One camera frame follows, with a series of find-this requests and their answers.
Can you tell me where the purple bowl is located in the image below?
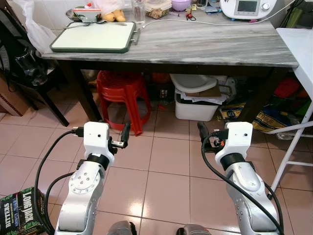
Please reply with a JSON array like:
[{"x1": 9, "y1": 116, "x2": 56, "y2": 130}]
[{"x1": 171, "y1": 0, "x2": 192, "y2": 12}]

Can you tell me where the yellow food in bag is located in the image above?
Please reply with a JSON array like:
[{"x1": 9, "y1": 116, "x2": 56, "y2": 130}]
[{"x1": 101, "y1": 9, "x2": 127, "y2": 23}]

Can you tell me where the clear drinking glass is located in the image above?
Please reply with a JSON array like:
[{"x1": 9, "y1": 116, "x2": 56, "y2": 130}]
[{"x1": 131, "y1": 0, "x2": 147, "y2": 24}]

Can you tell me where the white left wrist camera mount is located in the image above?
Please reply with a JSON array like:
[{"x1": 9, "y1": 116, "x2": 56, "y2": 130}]
[{"x1": 83, "y1": 121, "x2": 116, "y2": 158}]

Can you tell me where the metal spoon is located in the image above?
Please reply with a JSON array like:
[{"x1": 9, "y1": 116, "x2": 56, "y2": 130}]
[{"x1": 63, "y1": 20, "x2": 107, "y2": 29}]

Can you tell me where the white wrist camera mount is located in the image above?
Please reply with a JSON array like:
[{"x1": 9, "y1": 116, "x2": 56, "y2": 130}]
[
  {"x1": 83, "y1": 121, "x2": 116, "y2": 158},
  {"x1": 215, "y1": 121, "x2": 254, "y2": 165}
]

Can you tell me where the green printed carton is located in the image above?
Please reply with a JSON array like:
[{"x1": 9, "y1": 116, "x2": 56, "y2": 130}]
[{"x1": 0, "y1": 187, "x2": 47, "y2": 235}]

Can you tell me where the clear food container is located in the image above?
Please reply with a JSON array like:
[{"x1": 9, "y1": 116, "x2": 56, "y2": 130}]
[{"x1": 145, "y1": 0, "x2": 172, "y2": 20}]

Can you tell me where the white kitchen appliance with display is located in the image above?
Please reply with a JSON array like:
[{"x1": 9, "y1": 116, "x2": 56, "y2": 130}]
[{"x1": 220, "y1": 0, "x2": 275, "y2": 21}]

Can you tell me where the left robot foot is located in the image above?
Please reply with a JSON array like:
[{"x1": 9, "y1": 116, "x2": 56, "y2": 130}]
[{"x1": 107, "y1": 221, "x2": 138, "y2": 235}]

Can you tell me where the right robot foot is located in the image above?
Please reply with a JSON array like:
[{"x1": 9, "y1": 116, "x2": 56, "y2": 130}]
[{"x1": 177, "y1": 224, "x2": 212, "y2": 235}]

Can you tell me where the yellow blue tissue pack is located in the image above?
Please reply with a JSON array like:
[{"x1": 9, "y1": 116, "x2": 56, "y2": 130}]
[{"x1": 219, "y1": 102, "x2": 295, "y2": 134}]

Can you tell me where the red bag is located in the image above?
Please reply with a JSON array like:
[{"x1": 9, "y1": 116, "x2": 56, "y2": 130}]
[{"x1": 273, "y1": 77, "x2": 302, "y2": 99}]

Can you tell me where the black chair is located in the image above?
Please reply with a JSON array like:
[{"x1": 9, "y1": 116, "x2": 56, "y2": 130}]
[{"x1": 0, "y1": 9, "x2": 70, "y2": 127}]

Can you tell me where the metal bowl with packet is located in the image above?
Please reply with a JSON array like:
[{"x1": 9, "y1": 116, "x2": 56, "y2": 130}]
[{"x1": 66, "y1": 6, "x2": 103, "y2": 24}]

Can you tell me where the white plastic bin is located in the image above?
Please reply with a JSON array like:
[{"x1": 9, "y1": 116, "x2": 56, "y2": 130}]
[{"x1": 170, "y1": 73, "x2": 228, "y2": 122}]

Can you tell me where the white tray green rim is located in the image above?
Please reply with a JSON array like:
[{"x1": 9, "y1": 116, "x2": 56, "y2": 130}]
[{"x1": 49, "y1": 21, "x2": 142, "y2": 54}]

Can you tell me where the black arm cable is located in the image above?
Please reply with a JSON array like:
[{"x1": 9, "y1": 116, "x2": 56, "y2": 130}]
[
  {"x1": 32, "y1": 127, "x2": 85, "y2": 233},
  {"x1": 201, "y1": 136, "x2": 285, "y2": 235}
]

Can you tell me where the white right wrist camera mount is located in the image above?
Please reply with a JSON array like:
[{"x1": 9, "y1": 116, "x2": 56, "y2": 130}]
[{"x1": 215, "y1": 121, "x2": 254, "y2": 165}]

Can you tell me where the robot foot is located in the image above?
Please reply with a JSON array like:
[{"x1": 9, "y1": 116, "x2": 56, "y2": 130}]
[
  {"x1": 177, "y1": 224, "x2": 212, "y2": 235},
  {"x1": 107, "y1": 221, "x2": 138, "y2": 235}
]

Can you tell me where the white folding table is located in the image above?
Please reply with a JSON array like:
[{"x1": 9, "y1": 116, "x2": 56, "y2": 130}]
[{"x1": 270, "y1": 28, "x2": 313, "y2": 192}]

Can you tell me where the white plastic bag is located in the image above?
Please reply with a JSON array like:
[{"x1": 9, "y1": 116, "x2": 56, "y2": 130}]
[{"x1": 12, "y1": 0, "x2": 57, "y2": 53}]

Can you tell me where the grey marble dark-legged table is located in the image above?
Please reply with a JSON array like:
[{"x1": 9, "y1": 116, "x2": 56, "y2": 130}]
[{"x1": 42, "y1": 20, "x2": 300, "y2": 136}]

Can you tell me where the brown cardboard box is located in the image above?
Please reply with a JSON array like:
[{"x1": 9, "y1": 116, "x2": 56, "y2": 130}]
[{"x1": 0, "y1": 73, "x2": 31, "y2": 117}]

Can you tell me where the red plastic stool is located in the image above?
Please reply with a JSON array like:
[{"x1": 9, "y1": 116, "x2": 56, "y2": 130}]
[{"x1": 96, "y1": 70, "x2": 152, "y2": 137}]

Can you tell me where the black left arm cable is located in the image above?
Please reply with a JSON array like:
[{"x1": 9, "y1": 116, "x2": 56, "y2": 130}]
[{"x1": 32, "y1": 127, "x2": 85, "y2": 233}]

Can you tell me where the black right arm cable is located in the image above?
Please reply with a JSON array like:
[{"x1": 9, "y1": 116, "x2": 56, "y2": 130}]
[{"x1": 201, "y1": 136, "x2": 285, "y2": 235}]

